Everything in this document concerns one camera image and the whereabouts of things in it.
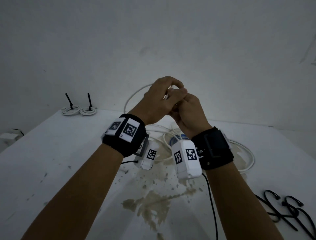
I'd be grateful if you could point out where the black cable ties bunch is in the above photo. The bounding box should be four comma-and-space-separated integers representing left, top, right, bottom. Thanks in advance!
254, 190, 316, 240

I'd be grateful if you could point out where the person's left hand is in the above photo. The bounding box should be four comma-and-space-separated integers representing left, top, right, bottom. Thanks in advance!
128, 76, 188, 125

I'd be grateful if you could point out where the white checkered marker tag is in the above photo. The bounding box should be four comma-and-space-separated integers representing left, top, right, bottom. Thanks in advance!
222, 131, 232, 149
105, 117, 141, 143

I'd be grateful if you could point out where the person's right forearm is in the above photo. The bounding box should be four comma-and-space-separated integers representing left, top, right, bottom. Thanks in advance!
206, 162, 284, 240

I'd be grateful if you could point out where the short white cable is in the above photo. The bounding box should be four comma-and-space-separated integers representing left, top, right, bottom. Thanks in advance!
61, 105, 81, 116
123, 83, 174, 114
79, 106, 98, 117

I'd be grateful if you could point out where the long white cable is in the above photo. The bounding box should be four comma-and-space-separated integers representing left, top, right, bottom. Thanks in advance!
145, 123, 255, 173

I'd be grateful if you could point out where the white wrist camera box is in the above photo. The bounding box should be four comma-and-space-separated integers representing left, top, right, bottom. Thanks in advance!
171, 139, 203, 180
134, 141, 160, 170

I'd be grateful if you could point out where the person's left forearm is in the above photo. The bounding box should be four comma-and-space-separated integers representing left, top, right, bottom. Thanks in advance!
21, 143, 124, 240

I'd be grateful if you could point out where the white power adapter box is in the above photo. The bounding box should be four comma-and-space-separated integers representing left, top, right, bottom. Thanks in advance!
0, 128, 25, 146

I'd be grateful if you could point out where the person's right hand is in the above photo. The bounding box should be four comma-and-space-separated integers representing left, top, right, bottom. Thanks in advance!
169, 93, 213, 139

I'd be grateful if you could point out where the blue cable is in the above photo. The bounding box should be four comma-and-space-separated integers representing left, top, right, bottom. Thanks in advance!
170, 135, 189, 147

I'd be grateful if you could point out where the black wrist strap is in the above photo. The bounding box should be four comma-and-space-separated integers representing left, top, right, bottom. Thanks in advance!
102, 113, 150, 158
191, 126, 234, 170

